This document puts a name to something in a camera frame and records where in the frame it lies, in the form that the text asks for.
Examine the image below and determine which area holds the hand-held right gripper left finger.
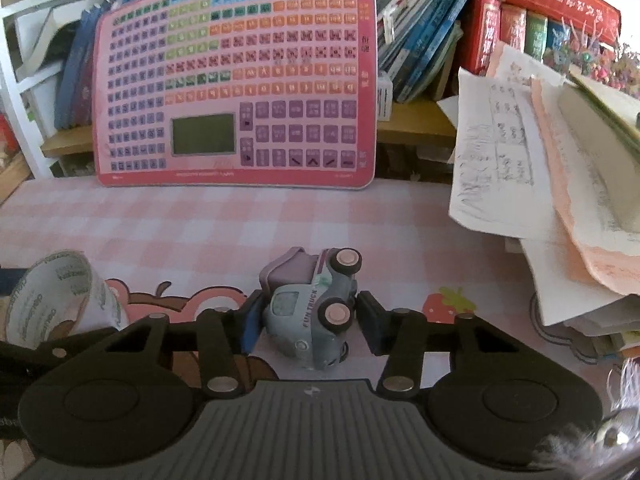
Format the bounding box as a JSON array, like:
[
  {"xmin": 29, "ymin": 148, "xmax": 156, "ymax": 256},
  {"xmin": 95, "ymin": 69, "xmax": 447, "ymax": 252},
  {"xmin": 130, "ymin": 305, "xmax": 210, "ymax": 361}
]
[{"xmin": 102, "ymin": 290, "xmax": 266, "ymax": 397}]

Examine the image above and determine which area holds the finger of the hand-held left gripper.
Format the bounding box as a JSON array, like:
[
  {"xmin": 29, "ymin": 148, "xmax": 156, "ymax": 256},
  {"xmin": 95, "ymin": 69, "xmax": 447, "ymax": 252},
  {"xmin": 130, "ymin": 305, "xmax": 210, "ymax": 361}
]
[
  {"xmin": 0, "ymin": 269, "xmax": 27, "ymax": 297},
  {"xmin": 0, "ymin": 329, "xmax": 120, "ymax": 386}
]

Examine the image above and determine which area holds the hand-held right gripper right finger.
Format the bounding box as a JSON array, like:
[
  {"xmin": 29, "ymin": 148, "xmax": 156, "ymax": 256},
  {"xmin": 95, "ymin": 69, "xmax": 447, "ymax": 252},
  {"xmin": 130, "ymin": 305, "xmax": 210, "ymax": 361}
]
[{"xmin": 356, "ymin": 290, "xmax": 502, "ymax": 397}]

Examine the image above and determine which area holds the grey toy truck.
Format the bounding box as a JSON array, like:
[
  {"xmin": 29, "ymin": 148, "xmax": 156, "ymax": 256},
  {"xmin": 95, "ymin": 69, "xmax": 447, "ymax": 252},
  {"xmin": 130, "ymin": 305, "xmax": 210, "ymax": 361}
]
[{"xmin": 258, "ymin": 246, "xmax": 365, "ymax": 372}]

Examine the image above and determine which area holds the clear tape roll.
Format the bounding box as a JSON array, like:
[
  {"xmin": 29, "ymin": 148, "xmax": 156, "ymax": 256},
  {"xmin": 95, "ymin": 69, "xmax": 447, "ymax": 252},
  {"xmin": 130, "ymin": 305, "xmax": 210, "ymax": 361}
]
[{"xmin": 5, "ymin": 250, "xmax": 130, "ymax": 350}]

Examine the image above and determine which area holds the pink printed desk mat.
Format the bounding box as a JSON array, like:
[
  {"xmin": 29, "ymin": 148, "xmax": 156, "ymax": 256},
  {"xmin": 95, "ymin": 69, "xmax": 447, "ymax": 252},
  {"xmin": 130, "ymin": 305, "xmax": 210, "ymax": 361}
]
[{"xmin": 0, "ymin": 176, "xmax": 640, "ymax": 480}]

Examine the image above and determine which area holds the pink learning button board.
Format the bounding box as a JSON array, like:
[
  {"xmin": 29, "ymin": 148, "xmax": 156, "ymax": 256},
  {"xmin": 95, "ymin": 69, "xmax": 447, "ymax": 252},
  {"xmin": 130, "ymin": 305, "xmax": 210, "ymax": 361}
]
[{"xmin": 92, "ymin": 0, "xmax": 377, "ymax": 192}]

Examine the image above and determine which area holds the pile of loose papers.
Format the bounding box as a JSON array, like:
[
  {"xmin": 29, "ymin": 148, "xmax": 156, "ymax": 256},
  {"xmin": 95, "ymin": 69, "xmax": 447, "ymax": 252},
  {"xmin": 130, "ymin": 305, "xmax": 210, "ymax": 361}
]
[{"xmin": 436, "ymin": 41, "xmax": 640, "ymax": 352}]

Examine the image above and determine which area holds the narrow white box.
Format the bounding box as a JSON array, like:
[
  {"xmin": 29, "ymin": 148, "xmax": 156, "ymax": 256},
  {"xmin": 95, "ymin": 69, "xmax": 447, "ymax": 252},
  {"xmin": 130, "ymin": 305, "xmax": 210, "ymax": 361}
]
[{"xmin": 377, "ymin": 70, "xmax": 395, "ymax": 122}]

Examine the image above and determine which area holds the grey fluffy charm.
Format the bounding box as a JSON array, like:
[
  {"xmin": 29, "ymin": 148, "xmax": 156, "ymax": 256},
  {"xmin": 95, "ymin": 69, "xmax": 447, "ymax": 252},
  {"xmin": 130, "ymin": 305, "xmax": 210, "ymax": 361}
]
[{"xmin": 531, "ymin": 354, "xmax": 640, "ymax": 480}]

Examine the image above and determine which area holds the pale green book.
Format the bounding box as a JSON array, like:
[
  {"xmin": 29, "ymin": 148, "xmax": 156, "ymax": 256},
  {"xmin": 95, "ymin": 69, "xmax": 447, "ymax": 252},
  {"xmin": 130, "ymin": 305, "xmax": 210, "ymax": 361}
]
[{"xmin": 556, "ymin": 66, "xmax": 640, "ymax": 234}]

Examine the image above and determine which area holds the stack of thin blue books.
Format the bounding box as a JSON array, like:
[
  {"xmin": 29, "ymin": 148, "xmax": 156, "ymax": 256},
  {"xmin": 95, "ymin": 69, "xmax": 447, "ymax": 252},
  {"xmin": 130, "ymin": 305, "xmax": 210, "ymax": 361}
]
[{"xmin": 374, "ymin": 0, "xmax": 490, "ymax": 105}]

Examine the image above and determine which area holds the red hardcover book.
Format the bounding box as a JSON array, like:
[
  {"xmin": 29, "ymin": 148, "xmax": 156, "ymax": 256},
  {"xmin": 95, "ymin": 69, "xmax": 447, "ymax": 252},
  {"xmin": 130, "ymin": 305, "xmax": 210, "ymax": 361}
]
[{"xmin": 462, "ymin": 0, "xmax": 503, "ymax": 77}]

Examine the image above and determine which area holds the colourful bead ornament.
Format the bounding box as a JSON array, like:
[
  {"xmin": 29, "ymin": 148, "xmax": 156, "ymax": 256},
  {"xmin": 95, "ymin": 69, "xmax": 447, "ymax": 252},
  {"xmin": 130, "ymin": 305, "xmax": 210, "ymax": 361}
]
[{"xmin": 542, "ymin": 16, "xmax": 640, "ymax": 99}]

